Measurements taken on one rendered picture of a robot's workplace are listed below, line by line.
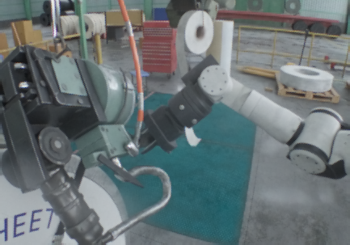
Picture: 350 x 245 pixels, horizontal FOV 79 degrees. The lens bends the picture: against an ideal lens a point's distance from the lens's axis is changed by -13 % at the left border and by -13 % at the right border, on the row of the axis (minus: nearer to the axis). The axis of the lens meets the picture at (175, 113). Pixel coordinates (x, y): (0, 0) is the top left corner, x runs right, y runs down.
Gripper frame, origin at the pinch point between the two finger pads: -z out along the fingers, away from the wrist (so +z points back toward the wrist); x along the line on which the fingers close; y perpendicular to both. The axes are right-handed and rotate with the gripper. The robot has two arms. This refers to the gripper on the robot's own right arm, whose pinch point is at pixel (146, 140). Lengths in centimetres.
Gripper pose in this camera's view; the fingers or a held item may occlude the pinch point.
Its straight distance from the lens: 63.1
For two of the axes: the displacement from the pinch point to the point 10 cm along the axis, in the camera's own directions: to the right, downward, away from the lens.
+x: -5.7, -8.0, 2.1
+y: -3.1, -0.3, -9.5
